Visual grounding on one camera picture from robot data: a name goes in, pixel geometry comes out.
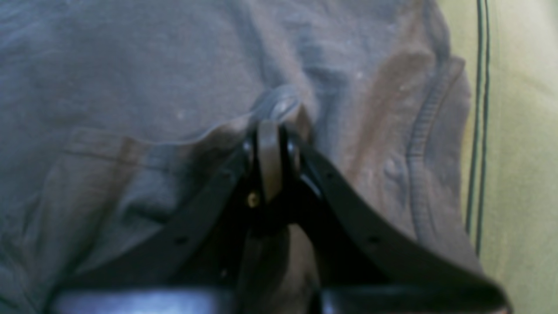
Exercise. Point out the grey t-shirt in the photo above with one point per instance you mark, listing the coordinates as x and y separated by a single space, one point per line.
115 112

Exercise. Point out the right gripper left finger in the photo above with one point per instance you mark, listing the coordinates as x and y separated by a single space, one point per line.
191 266

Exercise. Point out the pale green table cloth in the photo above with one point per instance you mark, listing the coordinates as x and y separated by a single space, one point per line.
510 149

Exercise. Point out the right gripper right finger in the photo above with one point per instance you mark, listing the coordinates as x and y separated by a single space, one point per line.
369 267

